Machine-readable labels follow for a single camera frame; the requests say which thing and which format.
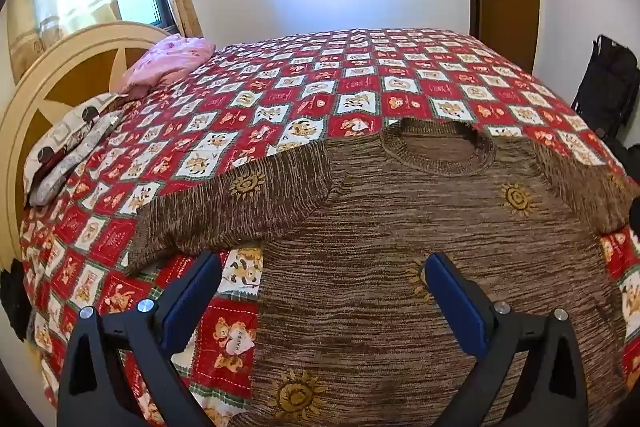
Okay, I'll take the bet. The white patterned pillow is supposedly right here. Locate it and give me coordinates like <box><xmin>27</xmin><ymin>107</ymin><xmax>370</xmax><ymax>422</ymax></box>
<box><xmin>25</xmin><ymin>93</ymin><xmax>123</xmax><ymax>188</ymax></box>

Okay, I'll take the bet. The brown knitted sweater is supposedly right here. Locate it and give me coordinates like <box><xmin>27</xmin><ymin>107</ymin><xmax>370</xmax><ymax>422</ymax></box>
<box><xmin>127</xmin><ymin>117</ymin><xmax>632</xmax><ymax>427</ymax></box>

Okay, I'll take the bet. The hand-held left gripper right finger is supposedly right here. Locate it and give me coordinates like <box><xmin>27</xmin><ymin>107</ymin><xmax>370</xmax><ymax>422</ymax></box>
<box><xmin>422</xmin><ymin>252</ymin><xmax>588</xmax><ymax>427</ymax></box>

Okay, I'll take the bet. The grey patterned pillow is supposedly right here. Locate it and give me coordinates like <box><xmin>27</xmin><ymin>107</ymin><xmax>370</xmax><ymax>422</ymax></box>
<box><xmin>30</xmin><ymin>109</ymin><xmax>125</xmax><ymax>206</ymax></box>

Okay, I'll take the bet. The cream wooden headboard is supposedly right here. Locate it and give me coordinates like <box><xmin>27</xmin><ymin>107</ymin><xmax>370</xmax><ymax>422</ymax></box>
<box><xmin>0</xmin><ymin>21</ymin><xmax>173</xmax><ymax>273</ymax></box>

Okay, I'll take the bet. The black suitcase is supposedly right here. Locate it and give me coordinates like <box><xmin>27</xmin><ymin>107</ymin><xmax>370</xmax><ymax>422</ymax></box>
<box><xmin>570</xmin><ymin>34</ymin><xmax>640</xmax><ymax>140</ymax></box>

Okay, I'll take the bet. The pink pillow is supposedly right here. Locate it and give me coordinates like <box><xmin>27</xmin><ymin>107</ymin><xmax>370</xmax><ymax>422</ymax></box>
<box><xmin>122</xmin><ymin>34</ymin><xmax>217</xmax><ymax>90</ymax></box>

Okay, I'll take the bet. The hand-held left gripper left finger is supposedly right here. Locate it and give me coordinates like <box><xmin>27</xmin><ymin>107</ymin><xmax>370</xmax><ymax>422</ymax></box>
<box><xmin>56</xmin><ymin>251</ymin><xmax>223</xmax><ymax>427</ymax></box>

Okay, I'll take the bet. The red checkered printed quilt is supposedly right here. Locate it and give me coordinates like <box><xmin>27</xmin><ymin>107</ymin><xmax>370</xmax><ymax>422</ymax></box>
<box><xmin>20</xmin><ymin>27</ymin><xmax>640</xmax><ymax>427</ymax></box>

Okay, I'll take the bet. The black cloth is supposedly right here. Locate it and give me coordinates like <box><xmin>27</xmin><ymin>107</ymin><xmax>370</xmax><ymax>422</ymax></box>
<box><xmin>0</xmin><ymin>259</ymin><xmax>33</xmax><ymax>343</ymax></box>

